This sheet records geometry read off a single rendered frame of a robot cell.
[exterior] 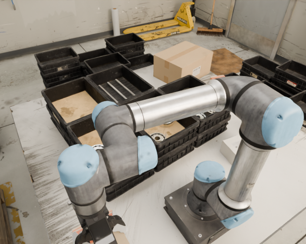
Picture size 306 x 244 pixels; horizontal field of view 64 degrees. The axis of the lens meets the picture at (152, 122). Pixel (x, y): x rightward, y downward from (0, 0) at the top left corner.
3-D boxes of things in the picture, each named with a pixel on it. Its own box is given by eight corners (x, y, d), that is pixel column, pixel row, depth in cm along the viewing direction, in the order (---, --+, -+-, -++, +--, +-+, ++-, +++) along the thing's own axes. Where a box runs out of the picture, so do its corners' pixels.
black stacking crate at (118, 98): (154, 103, 164) (155, 88, 157) (116, 120, 151) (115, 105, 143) (123, 77, 188) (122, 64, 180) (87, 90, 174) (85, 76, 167)
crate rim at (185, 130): (200, 125, 134) (201, 121, 133) (157, 149, 121) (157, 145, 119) (155, 91, 158) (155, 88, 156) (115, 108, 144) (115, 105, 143)
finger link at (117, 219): (127, 217, 67) (107, 212, 60) (129, 221, 66) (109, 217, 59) (115, 229, 67) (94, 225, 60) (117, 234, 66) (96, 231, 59)
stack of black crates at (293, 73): (312, 114, 264) (333, 76, 234) (292, 124, 251) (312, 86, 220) (278, 94, 291) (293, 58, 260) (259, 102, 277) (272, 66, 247)
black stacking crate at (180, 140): (197, 137, 141) (200, 122, 133) (156, 161, 127) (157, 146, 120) (155, 103, 164) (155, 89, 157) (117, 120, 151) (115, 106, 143)
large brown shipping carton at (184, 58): (180, 90, 195) (182, 68, 182) (153, 76, 211) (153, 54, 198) (209, 72, 217) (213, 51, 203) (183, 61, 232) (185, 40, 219)
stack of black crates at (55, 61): (78, 80, 308) (70, 45, 278) (86, 92, 289) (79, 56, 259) (45, 89, 292) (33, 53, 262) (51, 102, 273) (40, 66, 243)
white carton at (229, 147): (245, 141, 154) (249, 130, 148) (259, 154, 146) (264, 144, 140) (219, 150, 148) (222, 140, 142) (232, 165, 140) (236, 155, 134)
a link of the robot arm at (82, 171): (106, 163, 44) (57, 179, 41) (112, 197, 51) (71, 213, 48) (94, 135, 49) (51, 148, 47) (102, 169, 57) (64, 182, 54)
